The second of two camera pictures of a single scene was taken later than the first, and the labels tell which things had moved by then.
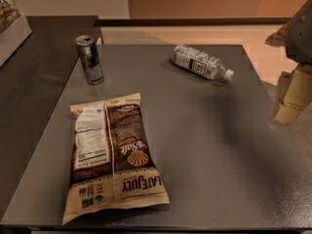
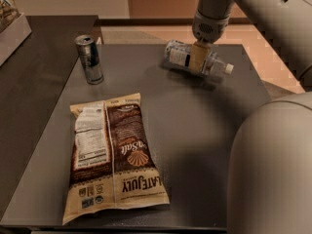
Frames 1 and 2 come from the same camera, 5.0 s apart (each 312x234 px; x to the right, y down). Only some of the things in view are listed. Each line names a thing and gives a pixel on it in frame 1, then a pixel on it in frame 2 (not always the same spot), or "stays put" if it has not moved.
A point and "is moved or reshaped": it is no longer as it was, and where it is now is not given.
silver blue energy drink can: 90,57 stays put
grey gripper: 301,38 to 208,29
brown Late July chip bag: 113,164 stays put
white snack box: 14,25 stays put
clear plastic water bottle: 201,62 is moved or reshaped
